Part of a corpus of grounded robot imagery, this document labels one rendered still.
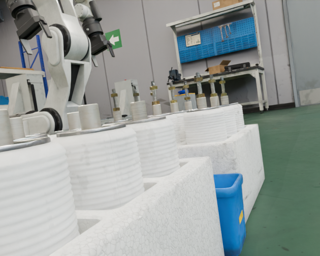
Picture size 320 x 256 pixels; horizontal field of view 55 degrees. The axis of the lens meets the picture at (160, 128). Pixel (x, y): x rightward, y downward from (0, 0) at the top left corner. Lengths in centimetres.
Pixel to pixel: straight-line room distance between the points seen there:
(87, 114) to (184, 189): 14
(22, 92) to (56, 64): 190
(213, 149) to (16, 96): 267
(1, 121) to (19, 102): 291
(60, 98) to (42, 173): 114
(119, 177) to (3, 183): 13
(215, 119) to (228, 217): 23
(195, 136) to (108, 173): 40
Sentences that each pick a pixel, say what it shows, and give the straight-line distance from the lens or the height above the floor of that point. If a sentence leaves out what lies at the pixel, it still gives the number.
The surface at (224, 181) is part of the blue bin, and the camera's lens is 63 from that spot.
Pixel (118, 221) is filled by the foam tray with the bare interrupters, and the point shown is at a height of 18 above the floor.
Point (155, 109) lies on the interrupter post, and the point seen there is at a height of 27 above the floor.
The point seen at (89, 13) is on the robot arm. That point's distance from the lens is 160.
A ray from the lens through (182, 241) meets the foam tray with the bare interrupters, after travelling 36.
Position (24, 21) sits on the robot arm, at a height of 65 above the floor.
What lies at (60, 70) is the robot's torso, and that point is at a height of 49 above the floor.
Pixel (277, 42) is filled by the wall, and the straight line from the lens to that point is 588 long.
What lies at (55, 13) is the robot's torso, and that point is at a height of 72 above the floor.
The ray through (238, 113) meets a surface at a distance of 92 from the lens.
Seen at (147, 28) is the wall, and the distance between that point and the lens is 674.
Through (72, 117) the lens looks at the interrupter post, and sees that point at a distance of 50.
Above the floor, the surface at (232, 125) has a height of 20.
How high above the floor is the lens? 26
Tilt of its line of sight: 3 degrees down
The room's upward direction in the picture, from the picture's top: 8 degrees counter-clockwise
